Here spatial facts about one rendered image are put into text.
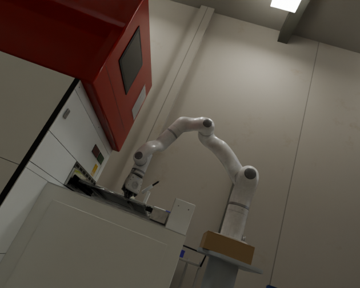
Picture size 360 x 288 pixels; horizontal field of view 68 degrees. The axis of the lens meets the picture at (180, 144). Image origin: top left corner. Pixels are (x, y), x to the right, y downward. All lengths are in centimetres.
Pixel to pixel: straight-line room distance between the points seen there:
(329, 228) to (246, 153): 165
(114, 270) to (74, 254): 17
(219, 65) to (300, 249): 345
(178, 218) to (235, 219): 42
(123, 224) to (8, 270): 44
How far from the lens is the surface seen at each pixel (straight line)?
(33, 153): 109
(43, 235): 122
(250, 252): 148
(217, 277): 148
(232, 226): 152
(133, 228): 114
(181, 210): 121
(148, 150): 156
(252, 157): 455
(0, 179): 111
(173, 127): 168
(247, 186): 154
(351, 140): 542
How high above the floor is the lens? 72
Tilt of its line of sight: 22 degrees up
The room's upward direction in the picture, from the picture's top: 22 degrees clockwise
